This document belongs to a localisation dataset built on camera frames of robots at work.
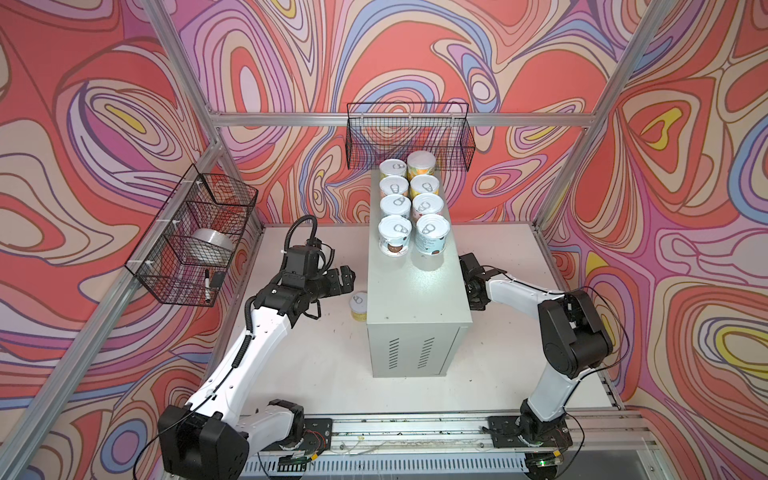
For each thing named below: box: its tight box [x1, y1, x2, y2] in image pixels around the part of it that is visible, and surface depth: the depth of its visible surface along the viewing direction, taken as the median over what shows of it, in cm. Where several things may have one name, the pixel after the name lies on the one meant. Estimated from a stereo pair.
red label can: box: [412, 193, 445, 222], surface depth 70 cm
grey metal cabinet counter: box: [366, 169, 473, 378], surface depth 67 cm
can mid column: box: [379, 175, 409, 196], surface depth 75 cm
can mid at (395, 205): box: [380, 194, 412, 218], surface depth 71 cm
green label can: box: [379, 158, 407, 178], surface depth 80 cm
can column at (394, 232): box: [378, 215, 413, 257], surface depth 66 cm
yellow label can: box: [410, 174, 440, 199], surface depth 75 cm
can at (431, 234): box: [415, 213, 451, 256], surface depth 66 cm
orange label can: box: [407, 150, 437, 181], surface depth 78 cm
